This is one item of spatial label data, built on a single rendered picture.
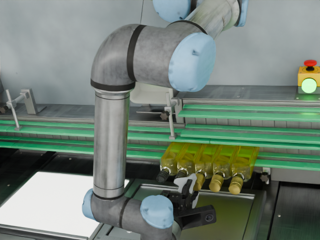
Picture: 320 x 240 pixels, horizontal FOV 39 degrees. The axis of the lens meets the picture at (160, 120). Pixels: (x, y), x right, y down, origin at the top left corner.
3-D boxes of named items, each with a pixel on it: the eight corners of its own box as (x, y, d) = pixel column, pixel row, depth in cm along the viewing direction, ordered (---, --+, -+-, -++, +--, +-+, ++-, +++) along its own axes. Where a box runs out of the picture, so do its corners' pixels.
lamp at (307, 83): (301, 90, 144) (301, 94, 142) (301, 77, 142) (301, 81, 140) (316, 90, 143) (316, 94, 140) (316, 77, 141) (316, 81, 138)
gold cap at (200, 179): (194, 182, 139) (190, 191, 135) (193, 173, 137) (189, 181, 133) (205, 183, 137) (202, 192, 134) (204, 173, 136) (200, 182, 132)
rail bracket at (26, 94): (38, 110, 192) (5, 135, 173) (28, 73, 184) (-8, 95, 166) (47, 110, 190) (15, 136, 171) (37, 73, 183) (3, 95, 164)
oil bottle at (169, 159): (179, 145, 163) (159, 177, 146) (177, 131, 161) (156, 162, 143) (194, 145, 161) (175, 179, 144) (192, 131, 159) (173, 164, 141)
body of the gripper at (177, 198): (163, 187, 129) (148, 213, 119) (192, 189, 126) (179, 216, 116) (167, 209, 132) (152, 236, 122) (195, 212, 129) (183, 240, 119)
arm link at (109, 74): (76, 21, 88) (75, 228, 107) (128, 29, 85) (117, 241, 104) (103, 13, 99) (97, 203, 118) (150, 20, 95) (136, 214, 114)
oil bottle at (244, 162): (243, 148, 155) (230, 184, 137) (242, 134, 153) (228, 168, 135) (260, 149, 153) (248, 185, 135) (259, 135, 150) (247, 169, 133)
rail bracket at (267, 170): (264, 169, 156) (258, 192, 145) (264, 153, 153) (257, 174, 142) (276, 170, 155) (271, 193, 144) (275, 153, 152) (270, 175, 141)
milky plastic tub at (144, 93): (138, 94, 174) (129, 103, 167) (128, 37, 165) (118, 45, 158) (180, 95, 168) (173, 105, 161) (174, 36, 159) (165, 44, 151)
